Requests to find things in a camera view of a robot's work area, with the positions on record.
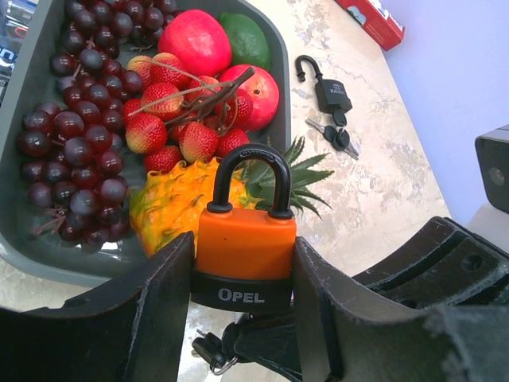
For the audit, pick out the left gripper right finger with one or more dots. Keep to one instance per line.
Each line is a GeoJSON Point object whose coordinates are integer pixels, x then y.
{"type": "Point", "coordinates": [347, 332]}

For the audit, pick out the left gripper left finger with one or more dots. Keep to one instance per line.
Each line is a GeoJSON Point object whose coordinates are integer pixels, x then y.
{"type": "Point", "coordinates": [130, 328]}

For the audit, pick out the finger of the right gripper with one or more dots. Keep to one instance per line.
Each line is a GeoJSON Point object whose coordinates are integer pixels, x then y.
{"type": "Point", "coordinates": [443, 264]}
{"type": "Point", "coordinates": [270, 340]}

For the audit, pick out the orange black padlock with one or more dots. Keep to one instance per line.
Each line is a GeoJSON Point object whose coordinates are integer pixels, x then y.
{"type": "Point", "coordinates": [244, 256]}

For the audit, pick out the large black key bunch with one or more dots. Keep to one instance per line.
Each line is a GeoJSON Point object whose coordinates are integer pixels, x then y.
{"type": "Point", "coordinates": [336, 134]}

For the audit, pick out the small black key bunch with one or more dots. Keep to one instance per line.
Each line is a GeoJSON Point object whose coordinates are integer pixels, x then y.
{"type": "Point", "coordinates": [219, 352]}

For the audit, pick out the orange horned melon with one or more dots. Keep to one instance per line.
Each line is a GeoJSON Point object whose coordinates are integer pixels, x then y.
{"type": "Point", "coordinates": [170, 203]}

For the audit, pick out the green pineapple crown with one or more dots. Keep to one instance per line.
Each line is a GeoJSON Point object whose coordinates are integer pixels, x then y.
{"type": "Point", "coordinates": [259, 180]}

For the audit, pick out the dark red grape bunch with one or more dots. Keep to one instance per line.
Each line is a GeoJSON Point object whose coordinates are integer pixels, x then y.
{"type": "Point", "coordinates": [73, 146]}

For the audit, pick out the red strawberry cluster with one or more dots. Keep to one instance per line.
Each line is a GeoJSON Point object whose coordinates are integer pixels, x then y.
{"type": "Point", "coordinates": [178, 97]}

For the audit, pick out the red white box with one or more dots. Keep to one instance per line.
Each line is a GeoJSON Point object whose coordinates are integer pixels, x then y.
{"type": "Point", "coordinates": [376, 21]}

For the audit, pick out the red apple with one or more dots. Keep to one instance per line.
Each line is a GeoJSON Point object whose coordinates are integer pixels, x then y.
{"type": "Point", "coordinates": [263, 91]}

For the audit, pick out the green avocado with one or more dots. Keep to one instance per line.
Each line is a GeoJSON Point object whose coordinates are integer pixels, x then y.
{"type": "Point", "coordinates": [248, 42]}

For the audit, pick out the red pomegranate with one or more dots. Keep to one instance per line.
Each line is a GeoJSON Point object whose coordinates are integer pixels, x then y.
{"type": "Point", "coordinates": [199, 41]}

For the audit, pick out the blue blister pack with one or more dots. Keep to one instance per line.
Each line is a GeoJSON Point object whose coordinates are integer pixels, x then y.
{"type": "Point", "coordinates": [15, 18]}

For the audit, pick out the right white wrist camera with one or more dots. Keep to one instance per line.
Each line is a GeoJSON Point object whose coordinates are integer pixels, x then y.
{"type": "Point", "coordinates": [492, 150]}

